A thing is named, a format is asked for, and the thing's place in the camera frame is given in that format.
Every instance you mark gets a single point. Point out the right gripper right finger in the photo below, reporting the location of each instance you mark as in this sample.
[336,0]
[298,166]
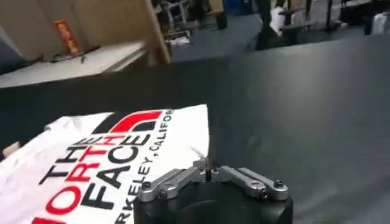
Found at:
[253,184]

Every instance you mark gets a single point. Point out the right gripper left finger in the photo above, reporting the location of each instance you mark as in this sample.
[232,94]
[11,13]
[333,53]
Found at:
[170,184]

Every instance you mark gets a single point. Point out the white printed T-shirt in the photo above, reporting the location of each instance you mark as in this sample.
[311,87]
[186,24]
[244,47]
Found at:
[91,170]

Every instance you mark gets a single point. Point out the black trash bin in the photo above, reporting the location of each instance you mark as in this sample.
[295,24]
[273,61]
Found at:
[222,20]

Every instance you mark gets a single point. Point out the red chips can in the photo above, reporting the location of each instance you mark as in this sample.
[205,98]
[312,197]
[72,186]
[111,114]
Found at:
[67,38]

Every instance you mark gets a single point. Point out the wooden partition panel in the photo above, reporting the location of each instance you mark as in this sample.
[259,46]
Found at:
[106,21]

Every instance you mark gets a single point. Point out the white side table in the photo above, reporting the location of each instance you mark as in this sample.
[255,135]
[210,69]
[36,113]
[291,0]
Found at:
[76,65]

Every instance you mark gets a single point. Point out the black office chair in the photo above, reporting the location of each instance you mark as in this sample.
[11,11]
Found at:
[268,33]

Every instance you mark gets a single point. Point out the black table cloth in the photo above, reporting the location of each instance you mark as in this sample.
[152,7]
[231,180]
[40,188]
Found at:
[289,106]

